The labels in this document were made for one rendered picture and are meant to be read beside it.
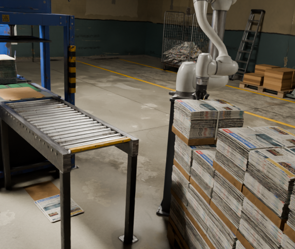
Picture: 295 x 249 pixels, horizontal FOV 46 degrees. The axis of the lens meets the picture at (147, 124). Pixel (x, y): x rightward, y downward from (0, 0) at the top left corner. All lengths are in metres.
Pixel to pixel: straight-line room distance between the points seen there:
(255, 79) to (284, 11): 1.92
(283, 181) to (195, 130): 0.88
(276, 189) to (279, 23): 8.29
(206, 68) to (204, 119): 0.39
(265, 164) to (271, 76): 6.95
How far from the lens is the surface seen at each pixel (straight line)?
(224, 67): 2.43
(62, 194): 2.21
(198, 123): 2.18
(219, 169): 1.87
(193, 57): 9.90
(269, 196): 1.53
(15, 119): 2.85
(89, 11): 12.03
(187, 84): 2.65
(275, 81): 8.38
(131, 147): 2.36
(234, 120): 2.29
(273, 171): 1.50
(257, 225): 1.65
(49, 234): 2.82
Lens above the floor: 1.61
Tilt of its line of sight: 18 degrees down
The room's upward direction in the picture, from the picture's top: 4 degrees clockwise
